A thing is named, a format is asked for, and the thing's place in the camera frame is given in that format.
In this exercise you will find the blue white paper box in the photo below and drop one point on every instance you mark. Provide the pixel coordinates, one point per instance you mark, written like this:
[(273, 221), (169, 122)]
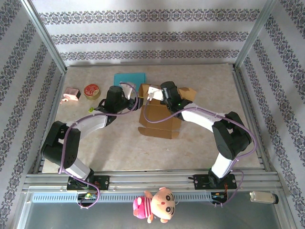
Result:
[(129, 78)]

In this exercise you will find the brown cardboard box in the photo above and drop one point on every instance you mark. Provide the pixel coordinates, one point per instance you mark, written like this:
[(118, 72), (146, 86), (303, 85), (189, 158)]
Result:
[(157, 119)]

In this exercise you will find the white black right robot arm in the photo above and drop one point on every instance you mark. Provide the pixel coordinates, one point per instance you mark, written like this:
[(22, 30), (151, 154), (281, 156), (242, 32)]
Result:
[(202, 119)]

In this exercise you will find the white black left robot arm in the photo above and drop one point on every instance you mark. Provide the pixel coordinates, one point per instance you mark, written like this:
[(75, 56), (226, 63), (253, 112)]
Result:
[(93, 122)]

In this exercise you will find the yellow green toy brick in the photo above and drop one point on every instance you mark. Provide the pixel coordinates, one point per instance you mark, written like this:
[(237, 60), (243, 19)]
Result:
[(90, 109)]

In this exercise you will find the round red gold tin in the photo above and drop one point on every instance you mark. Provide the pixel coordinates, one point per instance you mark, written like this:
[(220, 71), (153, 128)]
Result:
[(92, 91)]

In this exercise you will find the pink plastic toy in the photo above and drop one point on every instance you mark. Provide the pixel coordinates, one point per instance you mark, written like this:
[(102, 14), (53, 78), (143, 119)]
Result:
[(71, 93)]

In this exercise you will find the small circuit board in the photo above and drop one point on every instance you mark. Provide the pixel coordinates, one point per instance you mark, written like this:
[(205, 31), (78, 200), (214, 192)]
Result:
[(218, 196), (87, 196)]

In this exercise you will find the plush doll pink striped shirt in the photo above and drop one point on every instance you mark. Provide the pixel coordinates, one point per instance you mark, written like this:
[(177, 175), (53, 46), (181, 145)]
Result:
[(162, 202)]

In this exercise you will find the grey metal sheet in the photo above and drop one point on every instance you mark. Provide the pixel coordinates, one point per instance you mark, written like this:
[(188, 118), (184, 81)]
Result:
[(95, 217)]

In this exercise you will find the clear bottle black cap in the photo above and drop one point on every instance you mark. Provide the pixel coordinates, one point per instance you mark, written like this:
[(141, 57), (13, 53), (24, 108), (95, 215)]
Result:
[(262, 197)]

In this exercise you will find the thin aluminium cross rail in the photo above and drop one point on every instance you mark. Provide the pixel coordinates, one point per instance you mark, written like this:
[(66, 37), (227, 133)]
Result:
[(143, 64)]

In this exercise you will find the aluminium mounting rail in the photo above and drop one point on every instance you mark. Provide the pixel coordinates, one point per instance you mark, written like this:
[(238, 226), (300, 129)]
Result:
[(147, 179)]

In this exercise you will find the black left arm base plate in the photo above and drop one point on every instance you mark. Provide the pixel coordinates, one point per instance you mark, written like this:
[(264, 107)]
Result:
[(103, 182)]

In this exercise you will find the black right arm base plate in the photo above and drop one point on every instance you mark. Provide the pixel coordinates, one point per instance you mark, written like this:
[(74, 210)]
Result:
[(199, 182)]

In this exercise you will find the aluminium corner post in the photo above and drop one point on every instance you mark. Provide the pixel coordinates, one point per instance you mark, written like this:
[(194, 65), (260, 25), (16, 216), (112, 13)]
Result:
[(252, 35), (45, 38)]

